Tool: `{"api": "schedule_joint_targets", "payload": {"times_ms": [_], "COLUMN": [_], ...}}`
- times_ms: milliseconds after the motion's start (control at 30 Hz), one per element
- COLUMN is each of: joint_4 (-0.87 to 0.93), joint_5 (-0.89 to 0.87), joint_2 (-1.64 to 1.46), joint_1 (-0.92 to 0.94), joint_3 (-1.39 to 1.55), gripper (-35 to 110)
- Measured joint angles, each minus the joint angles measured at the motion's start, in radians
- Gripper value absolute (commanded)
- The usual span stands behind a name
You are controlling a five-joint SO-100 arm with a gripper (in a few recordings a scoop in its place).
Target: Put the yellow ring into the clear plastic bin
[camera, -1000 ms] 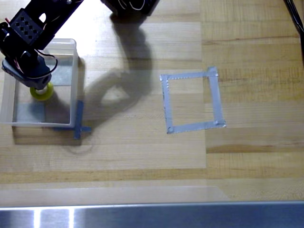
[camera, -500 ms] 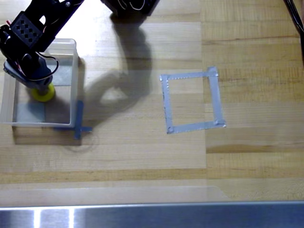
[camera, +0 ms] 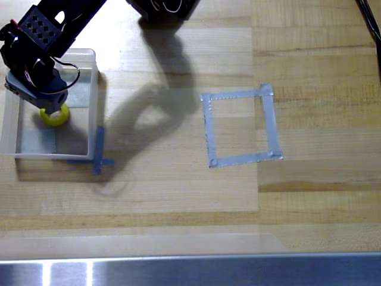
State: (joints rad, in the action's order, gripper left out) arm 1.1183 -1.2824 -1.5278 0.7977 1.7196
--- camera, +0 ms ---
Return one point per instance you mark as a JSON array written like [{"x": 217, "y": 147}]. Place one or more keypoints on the small grey tape patch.
[{"x": 38, "y": 141}]

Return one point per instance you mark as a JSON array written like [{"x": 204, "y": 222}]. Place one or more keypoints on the clear plastic container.
[{"x": 93, "y": 119}]

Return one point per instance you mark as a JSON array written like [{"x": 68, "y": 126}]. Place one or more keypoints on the blue-grey gripper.
[{"x": 51, "y": 102}]

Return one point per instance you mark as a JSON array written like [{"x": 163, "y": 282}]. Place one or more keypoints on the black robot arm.
[{"x": 38, "y": 32}]

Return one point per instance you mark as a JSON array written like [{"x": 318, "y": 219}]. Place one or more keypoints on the large grey tape patch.
[{"x": 80, "y": 95}]

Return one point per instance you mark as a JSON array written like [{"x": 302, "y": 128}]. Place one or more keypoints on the metal table edge rail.
[{"x": 208, "y": 271}]

